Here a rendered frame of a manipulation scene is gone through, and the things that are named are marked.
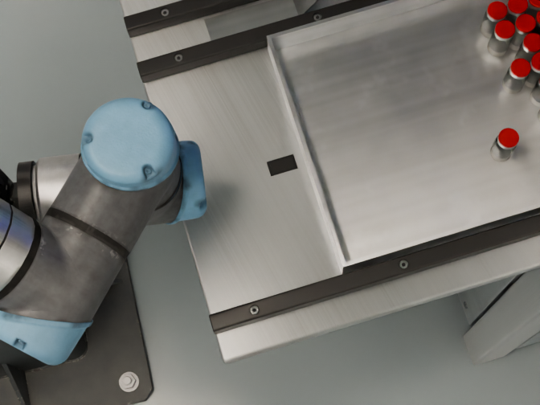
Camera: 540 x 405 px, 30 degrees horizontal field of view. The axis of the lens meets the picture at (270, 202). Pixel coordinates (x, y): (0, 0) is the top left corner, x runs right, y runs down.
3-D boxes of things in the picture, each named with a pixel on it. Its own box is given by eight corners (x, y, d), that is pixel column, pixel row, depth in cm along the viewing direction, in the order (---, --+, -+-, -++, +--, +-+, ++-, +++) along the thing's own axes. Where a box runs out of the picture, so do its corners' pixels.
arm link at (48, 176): (77, 177, 88) (79, 136, 95) (24, 184, 88) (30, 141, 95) (91, 248, 92) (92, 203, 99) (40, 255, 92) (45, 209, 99)
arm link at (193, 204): (197, 123, 91) (198, 149, 99) (75, 137, 90) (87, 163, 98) (207, 207, 89) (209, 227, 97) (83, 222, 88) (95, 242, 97)
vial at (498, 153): (506, 140, 105) (514, 125, 101) (514, 158, 104) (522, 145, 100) (486, 145, 105) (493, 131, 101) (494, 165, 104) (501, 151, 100)
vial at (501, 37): (503, 35, 108) (511, 16, 104) (510, 54, 108) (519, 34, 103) (484, 41, 108) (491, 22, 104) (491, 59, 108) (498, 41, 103)
